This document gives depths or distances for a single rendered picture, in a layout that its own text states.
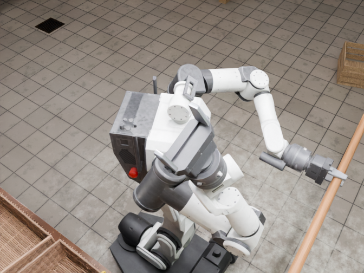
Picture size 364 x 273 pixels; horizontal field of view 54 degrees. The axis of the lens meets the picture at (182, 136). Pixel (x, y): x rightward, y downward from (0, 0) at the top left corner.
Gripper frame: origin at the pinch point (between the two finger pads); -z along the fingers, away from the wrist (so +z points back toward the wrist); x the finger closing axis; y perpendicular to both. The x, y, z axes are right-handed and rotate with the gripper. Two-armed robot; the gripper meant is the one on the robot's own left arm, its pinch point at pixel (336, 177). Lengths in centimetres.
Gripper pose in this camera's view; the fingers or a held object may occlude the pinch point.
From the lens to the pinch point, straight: 135.8
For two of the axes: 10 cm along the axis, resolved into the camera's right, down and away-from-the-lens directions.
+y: -5.8, 6.1, -5.4
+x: -0.1, 6.6, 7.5
